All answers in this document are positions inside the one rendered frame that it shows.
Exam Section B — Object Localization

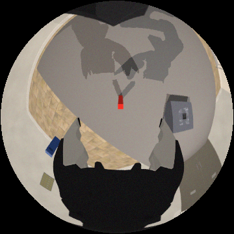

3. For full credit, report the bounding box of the dark grey sloped panel with square hole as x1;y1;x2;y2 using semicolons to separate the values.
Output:
163;101;193;133

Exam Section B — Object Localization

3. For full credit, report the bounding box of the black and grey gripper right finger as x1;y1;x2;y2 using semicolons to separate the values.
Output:
148;118;184;203

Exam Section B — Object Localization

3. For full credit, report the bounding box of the red rectangular peg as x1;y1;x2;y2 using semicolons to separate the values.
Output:
118;96;124;109

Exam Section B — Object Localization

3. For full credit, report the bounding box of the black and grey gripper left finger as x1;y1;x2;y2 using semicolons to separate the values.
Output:
53;118;89;198

